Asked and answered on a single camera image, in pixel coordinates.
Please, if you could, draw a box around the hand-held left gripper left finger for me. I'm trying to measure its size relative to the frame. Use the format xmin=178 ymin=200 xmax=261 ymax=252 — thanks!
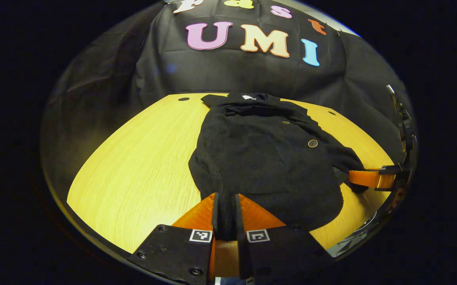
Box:
xmin=127 ymin=192 xmax=220 ymax=285

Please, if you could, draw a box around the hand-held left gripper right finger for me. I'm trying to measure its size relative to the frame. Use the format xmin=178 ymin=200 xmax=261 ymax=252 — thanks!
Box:
xmin=234 ymin=193 xmax=332 ymax=282

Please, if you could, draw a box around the black coat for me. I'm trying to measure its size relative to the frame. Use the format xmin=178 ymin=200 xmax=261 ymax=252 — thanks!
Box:
xmin=189 ymin=92 xmax=370 ymax=242

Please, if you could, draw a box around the black backdrop cloth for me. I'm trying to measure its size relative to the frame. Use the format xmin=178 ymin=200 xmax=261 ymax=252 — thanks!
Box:
xmin=40 ymin=0 xmax=417 ymax=186

